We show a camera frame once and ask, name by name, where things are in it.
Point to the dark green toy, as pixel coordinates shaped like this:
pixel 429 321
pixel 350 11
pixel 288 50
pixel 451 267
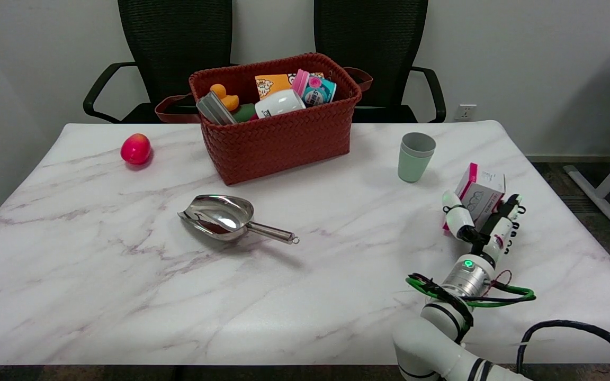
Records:
pixel 245 111

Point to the pale green outer cup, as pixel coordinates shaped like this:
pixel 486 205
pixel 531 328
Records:
pixel 412 166

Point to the red woven basket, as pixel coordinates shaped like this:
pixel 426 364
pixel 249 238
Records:
pixel 278 145

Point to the black mesh office chair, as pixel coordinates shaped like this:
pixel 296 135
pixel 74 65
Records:
pixel 178 42
pixel 374 37

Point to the grey flat box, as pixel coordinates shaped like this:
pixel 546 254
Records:
pixel 215 109

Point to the white mug black print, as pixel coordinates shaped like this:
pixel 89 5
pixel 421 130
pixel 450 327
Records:
pixel 279 103

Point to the orange snack packet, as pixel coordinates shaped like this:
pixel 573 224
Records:
pixel 270 84

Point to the shiny metal scoop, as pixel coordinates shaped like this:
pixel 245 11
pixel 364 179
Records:
pixel 220 214

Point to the red toy apple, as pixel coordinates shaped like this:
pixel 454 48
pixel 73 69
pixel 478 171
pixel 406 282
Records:
pixel 135 149

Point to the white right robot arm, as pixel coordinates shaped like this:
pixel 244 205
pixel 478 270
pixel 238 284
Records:
pixel 442 344

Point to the teal cup pink lid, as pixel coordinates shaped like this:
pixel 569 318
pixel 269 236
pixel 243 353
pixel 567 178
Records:
pixel 318 90

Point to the orange rubber duck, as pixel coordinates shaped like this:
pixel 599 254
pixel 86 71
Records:
pixel 226 98

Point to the grey-green inner cup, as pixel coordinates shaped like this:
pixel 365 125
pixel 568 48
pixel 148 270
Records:
pixel 418 142

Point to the white wall socket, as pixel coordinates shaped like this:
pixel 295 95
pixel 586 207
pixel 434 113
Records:
pixel 465 112

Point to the white desk frame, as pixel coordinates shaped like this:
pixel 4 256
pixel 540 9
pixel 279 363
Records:
pixel 609 182

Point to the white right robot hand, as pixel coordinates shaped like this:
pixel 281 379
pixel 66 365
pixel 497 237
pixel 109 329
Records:
pixel 498 235

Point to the white paper box pink edge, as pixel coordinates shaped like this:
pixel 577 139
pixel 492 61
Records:
pixel 482 191

